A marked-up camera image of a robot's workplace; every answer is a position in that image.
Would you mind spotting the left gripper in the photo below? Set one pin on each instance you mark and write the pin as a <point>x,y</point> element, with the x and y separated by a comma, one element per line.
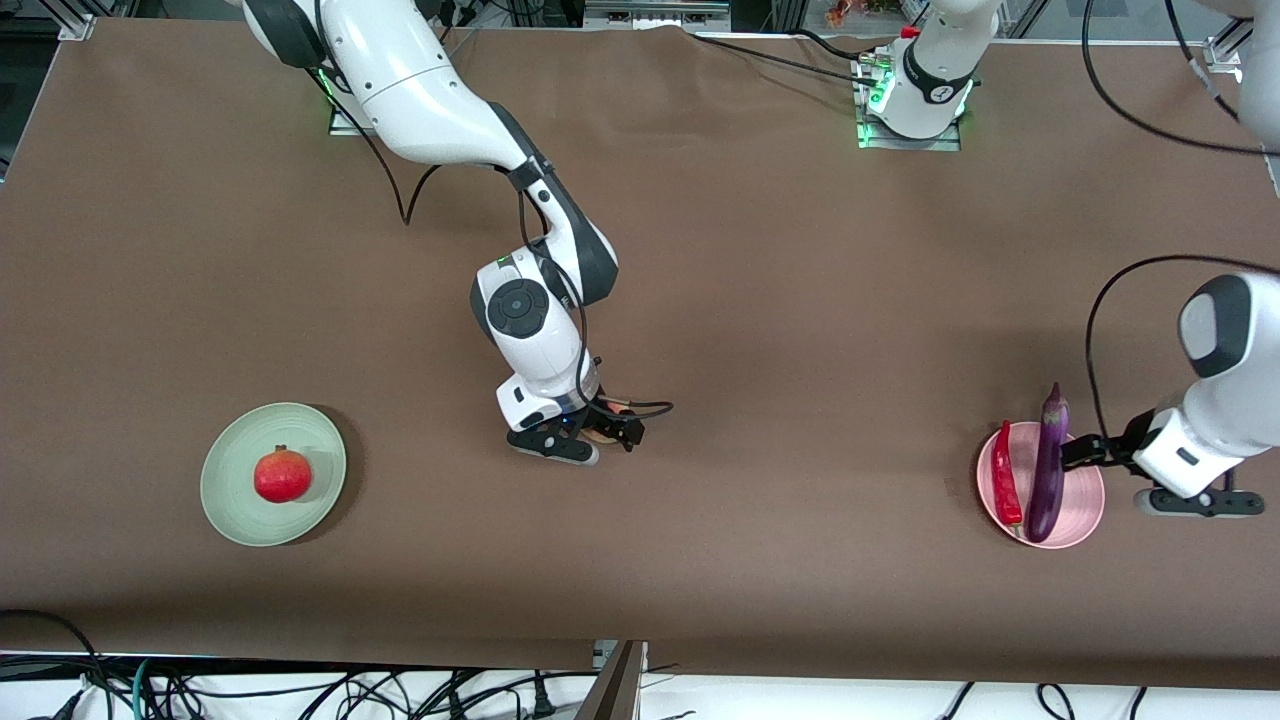
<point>1122,446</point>

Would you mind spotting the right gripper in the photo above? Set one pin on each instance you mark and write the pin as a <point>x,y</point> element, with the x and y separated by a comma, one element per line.
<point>606,423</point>

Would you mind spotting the peach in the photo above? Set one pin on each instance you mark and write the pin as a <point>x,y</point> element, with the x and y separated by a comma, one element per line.
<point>603,437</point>

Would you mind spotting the purple eggplant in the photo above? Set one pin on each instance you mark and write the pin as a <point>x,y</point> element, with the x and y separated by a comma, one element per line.
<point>1047,480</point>

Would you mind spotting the red chili pepper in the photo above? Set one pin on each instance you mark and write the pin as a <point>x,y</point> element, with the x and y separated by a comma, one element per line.
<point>1003,475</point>

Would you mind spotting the red pomegranate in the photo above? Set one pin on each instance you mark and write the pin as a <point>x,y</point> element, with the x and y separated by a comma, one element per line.
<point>282,477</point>

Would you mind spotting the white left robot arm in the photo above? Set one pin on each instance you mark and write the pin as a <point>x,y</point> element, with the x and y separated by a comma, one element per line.
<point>940,60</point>

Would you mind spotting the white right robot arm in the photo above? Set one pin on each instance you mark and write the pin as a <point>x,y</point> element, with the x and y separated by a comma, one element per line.
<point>420,90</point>

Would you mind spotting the pink plate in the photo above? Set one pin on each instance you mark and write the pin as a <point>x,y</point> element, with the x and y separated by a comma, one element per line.
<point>1080,500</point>

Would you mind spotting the brown table cloth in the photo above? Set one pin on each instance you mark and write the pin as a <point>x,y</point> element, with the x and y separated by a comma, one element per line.
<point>800,250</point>

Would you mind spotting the black power plug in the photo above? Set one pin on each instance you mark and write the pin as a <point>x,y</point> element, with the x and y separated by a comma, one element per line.
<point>542,700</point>

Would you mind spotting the green plate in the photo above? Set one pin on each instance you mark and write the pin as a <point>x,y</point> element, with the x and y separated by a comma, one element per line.
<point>240,510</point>

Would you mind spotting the orange background objects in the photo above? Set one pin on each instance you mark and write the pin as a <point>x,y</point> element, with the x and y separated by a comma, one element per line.
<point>845,12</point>

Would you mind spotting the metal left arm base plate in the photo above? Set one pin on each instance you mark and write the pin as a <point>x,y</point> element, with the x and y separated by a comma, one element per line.
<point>945,146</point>

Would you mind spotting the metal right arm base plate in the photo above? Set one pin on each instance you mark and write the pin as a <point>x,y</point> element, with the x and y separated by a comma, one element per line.
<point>345,125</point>

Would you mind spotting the metal frame rail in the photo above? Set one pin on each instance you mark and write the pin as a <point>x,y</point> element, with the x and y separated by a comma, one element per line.
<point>650,15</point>

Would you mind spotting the aluminium frame corner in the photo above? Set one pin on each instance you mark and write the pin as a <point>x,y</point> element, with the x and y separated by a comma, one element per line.
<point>1222,50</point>
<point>80,28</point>

